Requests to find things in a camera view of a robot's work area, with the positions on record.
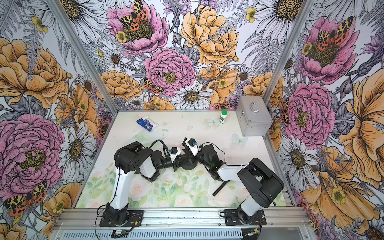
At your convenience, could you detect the blue gauze bandage packet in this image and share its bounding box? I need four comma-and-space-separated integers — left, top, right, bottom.
137, 116, 159, 132

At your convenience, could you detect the aluminium front rail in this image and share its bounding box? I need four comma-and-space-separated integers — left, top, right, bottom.
54, 207, 310, 231

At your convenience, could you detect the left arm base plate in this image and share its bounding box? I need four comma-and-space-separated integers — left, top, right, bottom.
99, 209, 144, 227

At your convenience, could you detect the black round stand base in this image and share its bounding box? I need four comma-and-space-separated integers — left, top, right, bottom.
180, 156, 198, 171

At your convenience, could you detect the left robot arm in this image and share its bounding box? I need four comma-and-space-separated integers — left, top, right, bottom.
100, 142, 182, 227

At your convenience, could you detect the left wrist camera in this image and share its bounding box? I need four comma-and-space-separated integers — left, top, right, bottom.
169, 147, 181, 163

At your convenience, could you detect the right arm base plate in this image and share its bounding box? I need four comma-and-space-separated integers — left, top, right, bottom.
219, 208, 267, 226

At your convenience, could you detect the white vented cable duct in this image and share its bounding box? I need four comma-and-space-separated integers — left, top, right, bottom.
57, 229, 243, 240

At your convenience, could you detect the silver first aid case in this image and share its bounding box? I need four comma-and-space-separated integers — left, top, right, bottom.
236, 96, 273, 137

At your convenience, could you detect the white green-capped pill bottle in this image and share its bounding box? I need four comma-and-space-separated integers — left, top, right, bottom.
220, 110, 228, 124

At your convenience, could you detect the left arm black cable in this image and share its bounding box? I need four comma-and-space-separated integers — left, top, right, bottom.
149, 139, 170, 157

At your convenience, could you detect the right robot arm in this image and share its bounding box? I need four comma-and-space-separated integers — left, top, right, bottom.
180, 138, 285, 225

